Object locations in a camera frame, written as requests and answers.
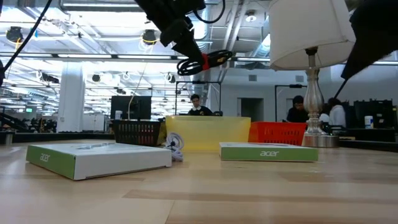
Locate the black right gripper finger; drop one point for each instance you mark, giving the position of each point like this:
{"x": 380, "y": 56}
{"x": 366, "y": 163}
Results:
{"x": 373, "y": 31}

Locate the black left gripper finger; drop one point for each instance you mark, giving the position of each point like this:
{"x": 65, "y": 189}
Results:
{"x": 191, "y": 49}

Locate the yellow translucent plastic bin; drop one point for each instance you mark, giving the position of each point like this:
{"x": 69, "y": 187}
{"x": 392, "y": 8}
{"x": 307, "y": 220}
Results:
{"x": 208, "y": 133}

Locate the white green acer box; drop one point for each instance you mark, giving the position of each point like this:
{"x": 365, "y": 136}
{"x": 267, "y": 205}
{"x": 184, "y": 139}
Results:
{"x": 267, "y": 153}
{"x": 102, "y": 161}

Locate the person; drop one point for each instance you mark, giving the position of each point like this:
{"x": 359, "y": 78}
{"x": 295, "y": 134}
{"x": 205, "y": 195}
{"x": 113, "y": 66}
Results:
{"x": 337, "y": 115}
{"x": 297, "y": 113}
{"x": 199, "y": 109}

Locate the white shade table lamp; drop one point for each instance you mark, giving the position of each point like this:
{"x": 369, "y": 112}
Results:
{"x": 308, "y": 31}

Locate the black computer monitor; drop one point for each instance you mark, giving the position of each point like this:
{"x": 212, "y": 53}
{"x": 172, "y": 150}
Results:
{"x": 140, "y": 107}

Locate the black cabinet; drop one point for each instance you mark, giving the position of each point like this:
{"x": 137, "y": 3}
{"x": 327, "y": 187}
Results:
{"x": 382, "y": 113}

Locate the white canister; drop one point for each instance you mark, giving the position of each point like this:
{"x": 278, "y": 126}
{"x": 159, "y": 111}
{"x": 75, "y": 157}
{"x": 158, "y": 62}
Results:
{"x": 368, "y": 122}

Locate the white cup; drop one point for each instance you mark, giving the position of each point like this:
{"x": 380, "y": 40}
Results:
{"x": 118, "y": 115}

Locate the black slotted plastic basket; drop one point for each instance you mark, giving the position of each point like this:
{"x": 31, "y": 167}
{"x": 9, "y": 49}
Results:
{"x": 136, "y": 132}

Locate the red slotted plastic basket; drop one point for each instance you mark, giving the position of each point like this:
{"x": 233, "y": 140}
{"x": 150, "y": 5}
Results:
{"x": 276, "y": 133}

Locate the black tubular stand frame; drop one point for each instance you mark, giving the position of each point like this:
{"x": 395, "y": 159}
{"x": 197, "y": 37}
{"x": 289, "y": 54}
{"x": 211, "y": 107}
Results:
{"x": 295, "y": 86}
{"x": 199, "y": 82}

